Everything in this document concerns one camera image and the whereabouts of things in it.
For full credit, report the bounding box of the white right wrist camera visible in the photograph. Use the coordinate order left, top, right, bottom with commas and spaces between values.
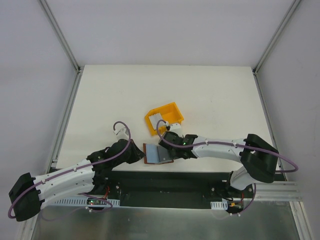
164, 121, 182, 132

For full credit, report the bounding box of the left white cable duct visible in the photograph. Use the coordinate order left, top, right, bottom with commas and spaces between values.
51, 196, 121, 208

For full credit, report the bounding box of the white cable duct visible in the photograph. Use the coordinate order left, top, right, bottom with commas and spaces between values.
210, 200, 228, 211
51, 196, 121, 208

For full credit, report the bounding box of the right white cable duct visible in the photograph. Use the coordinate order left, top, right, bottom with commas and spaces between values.
210, 200, 228, 211

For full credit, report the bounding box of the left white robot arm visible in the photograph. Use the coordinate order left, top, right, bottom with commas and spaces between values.
8, 139, 145, 222

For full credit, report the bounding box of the right aluminium frame post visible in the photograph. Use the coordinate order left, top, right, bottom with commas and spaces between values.
252, 0, 303, 76

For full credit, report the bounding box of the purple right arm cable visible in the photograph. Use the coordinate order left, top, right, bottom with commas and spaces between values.
155, 119, 299, 174

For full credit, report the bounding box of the stack of credit cards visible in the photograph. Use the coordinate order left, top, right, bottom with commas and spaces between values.
148, 113, 163, 129

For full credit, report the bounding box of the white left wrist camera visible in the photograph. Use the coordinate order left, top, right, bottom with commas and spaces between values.
113, 127, 131, 141

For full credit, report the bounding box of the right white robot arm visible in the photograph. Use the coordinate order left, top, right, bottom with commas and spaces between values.
158, 131, 279, 198

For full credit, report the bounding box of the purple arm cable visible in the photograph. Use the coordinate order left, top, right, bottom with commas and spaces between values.
155, 119, 299, 174
7, 121, 132, 220

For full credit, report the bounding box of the left aluminium frame post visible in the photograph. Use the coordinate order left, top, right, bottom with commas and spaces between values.
37, 0, 82, 74

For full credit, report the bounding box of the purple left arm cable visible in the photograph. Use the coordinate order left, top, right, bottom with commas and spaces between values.
7, 121, 132, 220

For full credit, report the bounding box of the aluminium frame post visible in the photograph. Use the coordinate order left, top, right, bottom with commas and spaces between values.
252, 0, 303, 76
37, 0, 82, 74

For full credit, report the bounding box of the aluminium front rail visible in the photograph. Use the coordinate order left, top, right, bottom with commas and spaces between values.
31, 182, 304, 201

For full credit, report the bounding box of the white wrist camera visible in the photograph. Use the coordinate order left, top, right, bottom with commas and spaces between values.
164, 121, 182, 132
113, 127, 131, 141

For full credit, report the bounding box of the brown leather card holder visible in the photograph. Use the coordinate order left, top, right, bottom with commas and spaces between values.
143, 143, 174, 165

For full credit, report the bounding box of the yellow plastic bin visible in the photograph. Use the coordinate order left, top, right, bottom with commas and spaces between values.
144, 102, 184, 136

